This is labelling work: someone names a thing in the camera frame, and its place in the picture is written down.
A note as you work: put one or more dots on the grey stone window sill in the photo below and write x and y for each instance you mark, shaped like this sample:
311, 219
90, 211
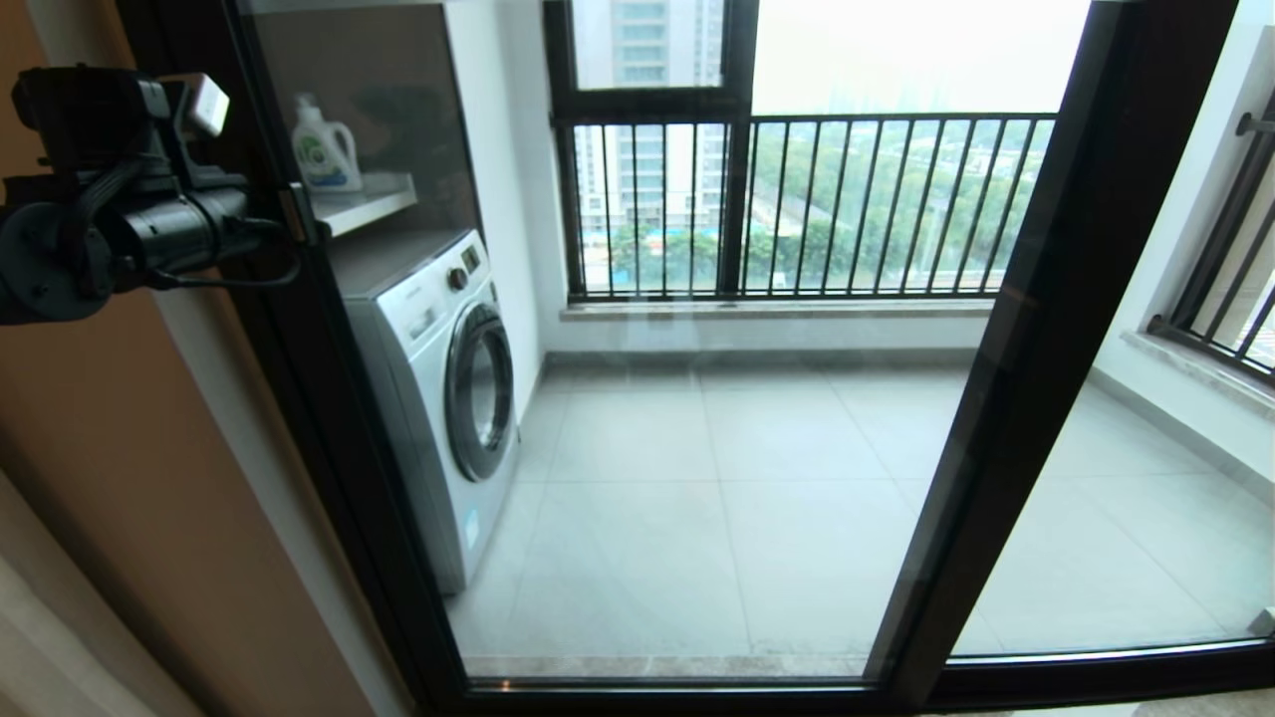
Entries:
777, 309
1195, 371

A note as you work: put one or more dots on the white wall shelf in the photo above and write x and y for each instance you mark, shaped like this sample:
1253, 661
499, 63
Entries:
367, 202

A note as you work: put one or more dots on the white front-load washing machine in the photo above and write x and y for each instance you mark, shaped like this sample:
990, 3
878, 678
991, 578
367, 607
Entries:
433, 418

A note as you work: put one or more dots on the black window frame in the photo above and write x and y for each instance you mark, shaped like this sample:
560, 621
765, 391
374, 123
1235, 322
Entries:
647, 100

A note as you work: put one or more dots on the black framed fixed glass panel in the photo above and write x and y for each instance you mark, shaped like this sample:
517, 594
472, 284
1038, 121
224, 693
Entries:
1146, 677

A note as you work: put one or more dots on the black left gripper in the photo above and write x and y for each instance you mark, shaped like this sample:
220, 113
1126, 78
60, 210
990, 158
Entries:
189, 239

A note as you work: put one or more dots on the white laundry detergent bottle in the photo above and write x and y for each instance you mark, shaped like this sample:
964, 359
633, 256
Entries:
327, 157

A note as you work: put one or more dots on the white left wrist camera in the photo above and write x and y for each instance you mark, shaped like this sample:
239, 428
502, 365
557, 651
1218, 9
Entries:
206, 105

